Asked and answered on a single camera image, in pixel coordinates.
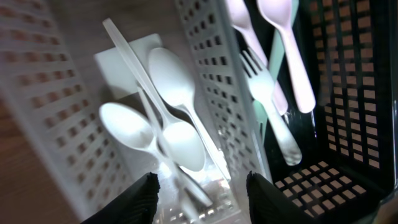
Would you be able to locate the mint green plastic fork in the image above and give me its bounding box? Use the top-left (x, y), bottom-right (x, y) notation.
top-left (252, 0), bottom-right (299, 144)

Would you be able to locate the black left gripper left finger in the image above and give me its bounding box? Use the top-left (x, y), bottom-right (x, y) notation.
top-left (81, 172), bottom-right (160, 224)

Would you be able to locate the thin white spoon long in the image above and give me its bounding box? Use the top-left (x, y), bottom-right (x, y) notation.
top-left (148, 47), bottom-right (231, 180)

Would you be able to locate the clear plastic basket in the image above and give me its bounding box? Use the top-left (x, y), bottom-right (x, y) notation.
top-left (1, 1), bottom-right (266, 223)

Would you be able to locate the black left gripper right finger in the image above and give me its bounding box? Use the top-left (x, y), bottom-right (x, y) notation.
top-left (246, 171), bottom-right (314, 224)

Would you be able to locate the thick white plastic spoon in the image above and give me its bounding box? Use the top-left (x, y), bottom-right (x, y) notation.
top-left (257, 0), bottom-right (316, 113)

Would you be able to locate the dark green plastic basket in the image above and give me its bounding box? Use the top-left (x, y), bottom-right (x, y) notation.
top-left (259, 0), bottom-right (397, 223)

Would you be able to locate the white plastic fork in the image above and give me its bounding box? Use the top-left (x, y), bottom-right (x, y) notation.
top-left (226, 0), bottom-right (289, 116)

